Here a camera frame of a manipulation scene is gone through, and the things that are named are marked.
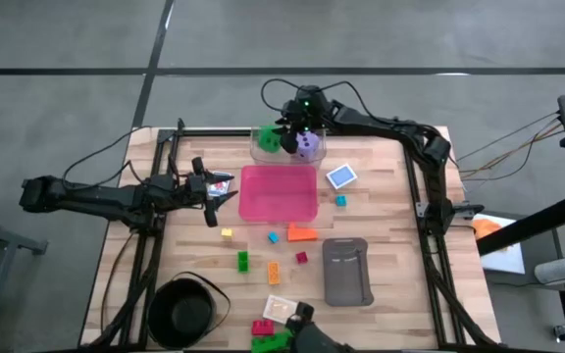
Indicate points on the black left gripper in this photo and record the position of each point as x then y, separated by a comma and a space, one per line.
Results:
196, 191

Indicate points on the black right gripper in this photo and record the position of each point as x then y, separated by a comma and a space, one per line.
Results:
309, 110

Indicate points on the red and blue card deck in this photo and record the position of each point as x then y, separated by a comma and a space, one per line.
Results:
220, 188

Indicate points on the green foam die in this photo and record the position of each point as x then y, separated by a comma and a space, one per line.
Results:
268, 141

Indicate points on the purple foam die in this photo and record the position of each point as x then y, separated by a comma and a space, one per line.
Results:
309, 145

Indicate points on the small yellow toy block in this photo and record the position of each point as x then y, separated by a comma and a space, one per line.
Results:
227, 234

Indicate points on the small teal toy block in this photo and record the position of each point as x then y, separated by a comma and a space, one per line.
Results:
273, 237
341, 201

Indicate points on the blue-backed card deck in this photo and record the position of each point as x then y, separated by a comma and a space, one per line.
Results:
341, 176

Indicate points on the small green toy brick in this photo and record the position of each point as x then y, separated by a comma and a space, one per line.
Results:
242, 262

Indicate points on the orange wedge block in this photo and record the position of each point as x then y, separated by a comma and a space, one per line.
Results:
299, 234

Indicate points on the small orange toy brick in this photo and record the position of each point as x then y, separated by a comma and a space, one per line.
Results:
273, 273

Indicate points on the small magenta toy block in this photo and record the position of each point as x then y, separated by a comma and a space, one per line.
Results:
301, 257

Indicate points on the orange-backed card deck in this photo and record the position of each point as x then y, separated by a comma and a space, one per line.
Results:
277, 309

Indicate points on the red two-stud block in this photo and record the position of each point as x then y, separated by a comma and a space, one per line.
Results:
263, 328

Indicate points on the large green four-stud block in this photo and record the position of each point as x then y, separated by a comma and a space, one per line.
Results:
268, 344

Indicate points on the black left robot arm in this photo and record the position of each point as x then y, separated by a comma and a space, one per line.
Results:
91, 198

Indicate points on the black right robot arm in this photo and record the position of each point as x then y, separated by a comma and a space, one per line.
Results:
390, 127

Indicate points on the clear plastic bin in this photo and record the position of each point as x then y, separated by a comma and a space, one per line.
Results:
263, 158

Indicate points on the pink translucent plastic bin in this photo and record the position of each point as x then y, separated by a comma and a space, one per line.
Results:
277, 196

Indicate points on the black bowl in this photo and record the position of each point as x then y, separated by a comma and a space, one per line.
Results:
182, 314

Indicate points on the grey translucent plastic bin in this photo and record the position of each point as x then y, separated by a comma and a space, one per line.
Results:
346, 274

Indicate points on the orange cloth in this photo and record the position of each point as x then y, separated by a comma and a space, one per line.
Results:
487, 228

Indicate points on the white sheet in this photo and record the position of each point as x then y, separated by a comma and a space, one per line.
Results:
508, 260

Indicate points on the black beam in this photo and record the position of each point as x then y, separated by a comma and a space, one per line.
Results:
532, 225

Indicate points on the grey cylinder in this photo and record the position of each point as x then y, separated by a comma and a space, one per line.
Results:
557, 270

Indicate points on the small black caster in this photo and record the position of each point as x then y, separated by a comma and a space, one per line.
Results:
562, 333

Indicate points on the black aluminium rig frame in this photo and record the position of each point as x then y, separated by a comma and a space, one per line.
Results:
214, 132

